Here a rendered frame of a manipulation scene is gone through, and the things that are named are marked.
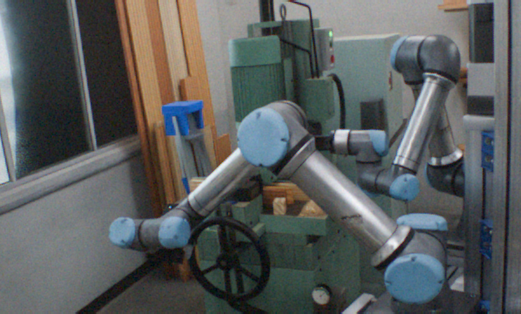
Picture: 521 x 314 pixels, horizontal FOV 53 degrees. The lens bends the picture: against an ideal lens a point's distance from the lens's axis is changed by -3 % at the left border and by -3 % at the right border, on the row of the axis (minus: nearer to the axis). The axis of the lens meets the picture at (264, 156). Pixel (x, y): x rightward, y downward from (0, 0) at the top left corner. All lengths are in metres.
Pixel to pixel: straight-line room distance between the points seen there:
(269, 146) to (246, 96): 0.72
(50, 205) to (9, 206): 0.27
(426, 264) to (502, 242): 0.32
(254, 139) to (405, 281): 0.42
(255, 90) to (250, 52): 0.12
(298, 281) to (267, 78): 0.68
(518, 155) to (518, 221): 0.16
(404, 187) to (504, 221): 0.27
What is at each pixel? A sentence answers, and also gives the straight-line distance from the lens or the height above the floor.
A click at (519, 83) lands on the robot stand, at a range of 1.29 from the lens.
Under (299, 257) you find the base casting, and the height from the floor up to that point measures 0.76.
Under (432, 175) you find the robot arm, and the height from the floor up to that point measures 0.99.
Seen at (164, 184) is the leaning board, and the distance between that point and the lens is 3.33.
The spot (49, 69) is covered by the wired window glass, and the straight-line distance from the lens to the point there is 3.04.
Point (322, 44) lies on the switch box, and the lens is 2.07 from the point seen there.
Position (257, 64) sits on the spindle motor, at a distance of 1.79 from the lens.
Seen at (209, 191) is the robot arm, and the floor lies 1.11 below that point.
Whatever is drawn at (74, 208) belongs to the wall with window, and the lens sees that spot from 3.06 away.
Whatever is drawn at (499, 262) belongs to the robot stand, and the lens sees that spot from 1.42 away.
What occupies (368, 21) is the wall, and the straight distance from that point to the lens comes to 4.11.
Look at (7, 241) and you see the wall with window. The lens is 2.76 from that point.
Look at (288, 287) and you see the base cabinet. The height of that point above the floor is 0.64.
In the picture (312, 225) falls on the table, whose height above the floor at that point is 0.87.
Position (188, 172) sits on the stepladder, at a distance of 2.74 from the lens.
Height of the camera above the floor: 1.51
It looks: 14 degrees down
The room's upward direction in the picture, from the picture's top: 5 degrees counter-clockwise
